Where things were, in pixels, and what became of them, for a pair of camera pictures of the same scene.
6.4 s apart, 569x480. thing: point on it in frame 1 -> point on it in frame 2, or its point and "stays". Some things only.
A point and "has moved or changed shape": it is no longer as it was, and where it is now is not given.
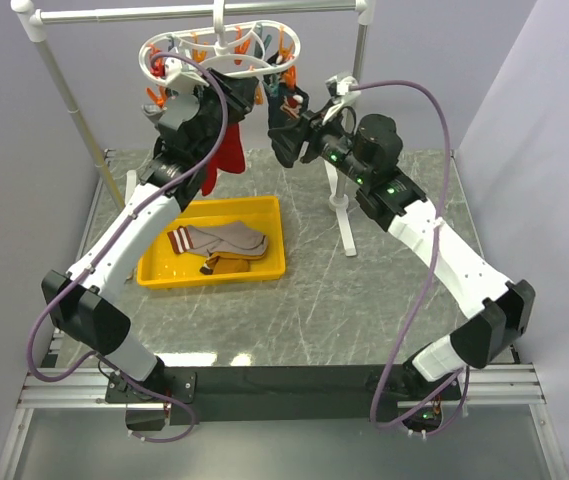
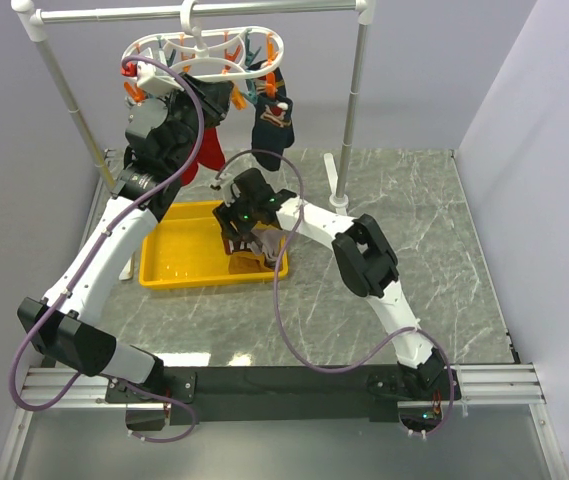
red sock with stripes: [229, 156] has moved or changed shape
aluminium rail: [86, 388] stays
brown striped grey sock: [221, 239] -> [269, 242]
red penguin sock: [209, 175] has moved or changed shape
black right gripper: [289, 140] -> [227, 215]
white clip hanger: [223, 50] has moved or changed shape
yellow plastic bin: [163, 268] stays
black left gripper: [238, 93] -> [214, 97]
